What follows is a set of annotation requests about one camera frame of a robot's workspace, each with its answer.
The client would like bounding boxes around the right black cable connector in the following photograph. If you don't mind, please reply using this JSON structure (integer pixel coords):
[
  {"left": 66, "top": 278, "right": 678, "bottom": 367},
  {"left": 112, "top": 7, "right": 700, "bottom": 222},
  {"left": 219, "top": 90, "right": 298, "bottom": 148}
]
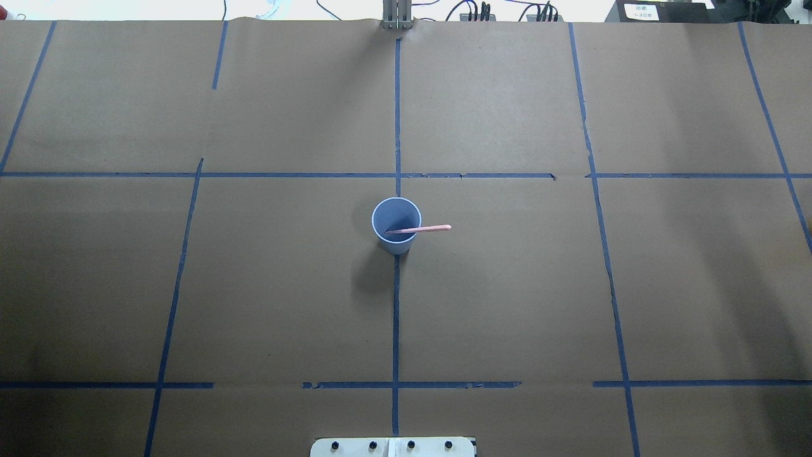
[{"left": 520, "top": 2, "right": 563, "bottom": 22}]

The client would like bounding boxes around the left black cable connector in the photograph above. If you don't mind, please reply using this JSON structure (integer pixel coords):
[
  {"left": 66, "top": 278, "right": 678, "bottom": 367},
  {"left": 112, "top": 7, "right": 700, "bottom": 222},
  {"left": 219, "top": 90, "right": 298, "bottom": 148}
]
[{"left": 447, "top": 1, "right": 496, "bottom": 22}]

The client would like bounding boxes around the blue plastic cup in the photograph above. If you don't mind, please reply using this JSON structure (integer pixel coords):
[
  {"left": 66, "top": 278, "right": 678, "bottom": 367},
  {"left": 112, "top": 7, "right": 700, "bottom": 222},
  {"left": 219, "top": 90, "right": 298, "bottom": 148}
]
[{"left": 370, "top": 197, "right": 422, "bottom": 256}]

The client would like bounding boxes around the black cable connector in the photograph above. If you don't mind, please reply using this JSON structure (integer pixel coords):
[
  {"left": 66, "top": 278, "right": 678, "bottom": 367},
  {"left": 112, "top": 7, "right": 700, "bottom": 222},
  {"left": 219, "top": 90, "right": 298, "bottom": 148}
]
[
  {"left": 520, "top": 2, "right": 563, "bottom": 22},
  {"left": 447, "top": 1, "right": 496, "bottom": 22}
]

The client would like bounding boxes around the white camera pole base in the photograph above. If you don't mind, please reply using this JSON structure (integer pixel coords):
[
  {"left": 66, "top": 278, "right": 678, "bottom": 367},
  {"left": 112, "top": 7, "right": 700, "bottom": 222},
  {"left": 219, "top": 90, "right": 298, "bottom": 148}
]
[{"left": 310, "top": 436, "right": 478, "bottom": 456}]

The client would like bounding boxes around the pink chopstick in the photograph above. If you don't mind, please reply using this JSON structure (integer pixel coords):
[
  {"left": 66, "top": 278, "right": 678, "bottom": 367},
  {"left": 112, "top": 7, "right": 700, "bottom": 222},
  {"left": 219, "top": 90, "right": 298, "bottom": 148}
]
[{"left": 385, "top": 225, "right": 452, "bottom": 235}]

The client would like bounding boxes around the black box with label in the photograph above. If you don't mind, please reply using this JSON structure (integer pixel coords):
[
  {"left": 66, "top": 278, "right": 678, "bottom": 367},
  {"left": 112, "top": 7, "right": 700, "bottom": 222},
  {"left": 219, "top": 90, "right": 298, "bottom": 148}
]
[{"left": 605, "top": 1, "right": 712, "bottom": 23}]

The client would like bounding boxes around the grey aluminium frame post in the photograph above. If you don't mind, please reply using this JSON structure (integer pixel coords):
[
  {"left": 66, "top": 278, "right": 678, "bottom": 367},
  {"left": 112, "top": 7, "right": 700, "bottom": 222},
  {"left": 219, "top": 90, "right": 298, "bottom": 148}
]
[{"left": 381, "top": 0, "right": 414, "bottom": 30}]

